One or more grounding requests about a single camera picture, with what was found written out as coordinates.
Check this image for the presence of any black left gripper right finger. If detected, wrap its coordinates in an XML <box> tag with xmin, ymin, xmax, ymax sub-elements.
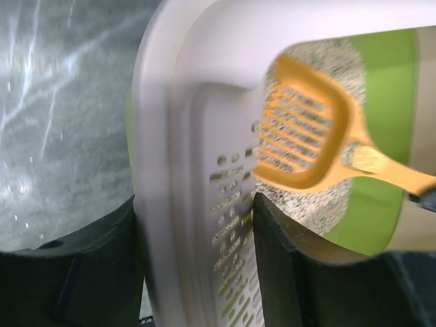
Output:
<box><xmin>253</xmin><ymin>193</ymin><xmax>435</xmax><ymax>326</ymax></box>

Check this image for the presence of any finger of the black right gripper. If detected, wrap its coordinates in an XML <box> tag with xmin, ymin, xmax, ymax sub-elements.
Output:
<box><xmin>407</xmin><ymin>188</ymin><xmax>436</xmax><ymax>213</ymax></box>

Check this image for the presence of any yellow litter scoop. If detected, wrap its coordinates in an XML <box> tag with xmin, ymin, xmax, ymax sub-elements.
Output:
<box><xmin>253</xmin><ymin>55</ymin><xmax>435</xmax><ymax>197</ymax></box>

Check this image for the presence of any beige cat litter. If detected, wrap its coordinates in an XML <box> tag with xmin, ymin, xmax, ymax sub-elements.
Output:
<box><xmin>254</xmin><ymin>37</ymin><xmax>366</xmax><ymax>235</ymax></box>

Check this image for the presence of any beige litter box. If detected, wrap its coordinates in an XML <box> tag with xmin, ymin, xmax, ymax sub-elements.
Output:
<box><xmin>129</xmin><ymin>1</ymin><xmax>435</xmax><ymax>326</ymax></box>

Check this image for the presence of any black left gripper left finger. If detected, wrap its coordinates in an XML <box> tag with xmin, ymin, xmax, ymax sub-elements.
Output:
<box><xmin>1</xmin><ymin>199</ymin><xmax>144</xmax><ymax>326</ymax></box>

